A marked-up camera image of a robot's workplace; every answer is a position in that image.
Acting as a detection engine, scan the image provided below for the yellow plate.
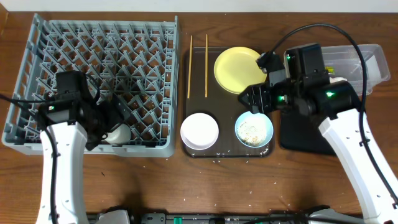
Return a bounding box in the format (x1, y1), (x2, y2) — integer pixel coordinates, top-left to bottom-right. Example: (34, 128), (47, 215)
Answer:
(214, 47), (267, 95)

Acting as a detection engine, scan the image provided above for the white napkin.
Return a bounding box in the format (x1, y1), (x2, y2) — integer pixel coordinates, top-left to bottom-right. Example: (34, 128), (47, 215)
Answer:
(329, 77), (347, 83)

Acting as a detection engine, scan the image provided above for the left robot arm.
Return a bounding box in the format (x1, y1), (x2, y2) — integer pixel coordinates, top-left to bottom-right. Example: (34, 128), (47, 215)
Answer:
(37, 71), (132, 223)

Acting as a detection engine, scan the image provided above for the rice and shell pile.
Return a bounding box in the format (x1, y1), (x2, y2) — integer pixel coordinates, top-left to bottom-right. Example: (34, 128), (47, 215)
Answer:
(237, 119), (267, 147)

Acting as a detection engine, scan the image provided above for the light blue bowl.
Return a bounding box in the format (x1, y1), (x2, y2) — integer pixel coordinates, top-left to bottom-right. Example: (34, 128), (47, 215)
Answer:
(234, 111), (274, 148)

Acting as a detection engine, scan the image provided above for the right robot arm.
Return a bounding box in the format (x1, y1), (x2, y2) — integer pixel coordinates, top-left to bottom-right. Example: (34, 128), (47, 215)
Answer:
(238, 44), (397, 223)

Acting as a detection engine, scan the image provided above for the clear plastic bin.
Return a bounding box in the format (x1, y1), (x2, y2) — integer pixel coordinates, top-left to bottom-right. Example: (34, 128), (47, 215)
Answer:
(322, 44), (391, 95)

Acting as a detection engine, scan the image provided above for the dark brown serving tray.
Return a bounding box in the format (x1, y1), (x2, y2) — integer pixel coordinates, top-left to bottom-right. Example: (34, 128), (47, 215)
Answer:
(183, 47), (275, 159)

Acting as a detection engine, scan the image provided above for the white bowl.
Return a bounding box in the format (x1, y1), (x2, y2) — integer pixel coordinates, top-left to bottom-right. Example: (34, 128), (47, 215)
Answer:
(180, 113), (219, 151)

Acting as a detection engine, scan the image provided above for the green orange snack wrapper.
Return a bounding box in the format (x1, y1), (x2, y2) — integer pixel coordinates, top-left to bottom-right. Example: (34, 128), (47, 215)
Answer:
(325, 67), (335, 75)

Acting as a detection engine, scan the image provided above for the small white cup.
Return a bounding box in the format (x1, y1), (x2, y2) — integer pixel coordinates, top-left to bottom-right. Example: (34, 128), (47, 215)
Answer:
(104, 124), (131, 145)

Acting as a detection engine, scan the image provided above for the grey dishwasher rack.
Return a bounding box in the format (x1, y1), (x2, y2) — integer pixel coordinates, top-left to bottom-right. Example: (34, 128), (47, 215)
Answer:
(1, 16), (180, 157)

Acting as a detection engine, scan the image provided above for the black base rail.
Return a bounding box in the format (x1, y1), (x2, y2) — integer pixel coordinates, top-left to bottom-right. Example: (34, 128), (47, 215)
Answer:
(86, 207), (364, 224)

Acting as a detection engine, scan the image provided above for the black rectangular tray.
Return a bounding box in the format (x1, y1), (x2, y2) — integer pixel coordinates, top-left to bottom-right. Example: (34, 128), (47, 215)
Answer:
(280, 111), (336, 156)

